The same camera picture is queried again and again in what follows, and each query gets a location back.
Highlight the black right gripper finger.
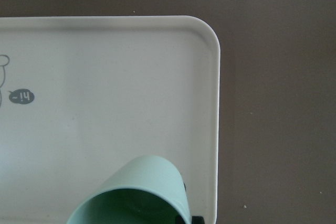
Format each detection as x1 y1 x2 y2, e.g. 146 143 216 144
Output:
175 182 205 224

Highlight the green cup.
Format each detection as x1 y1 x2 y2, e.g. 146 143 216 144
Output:
67 155 192 223

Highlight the cream rabbit tray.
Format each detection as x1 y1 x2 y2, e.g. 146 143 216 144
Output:
1 16 221 223

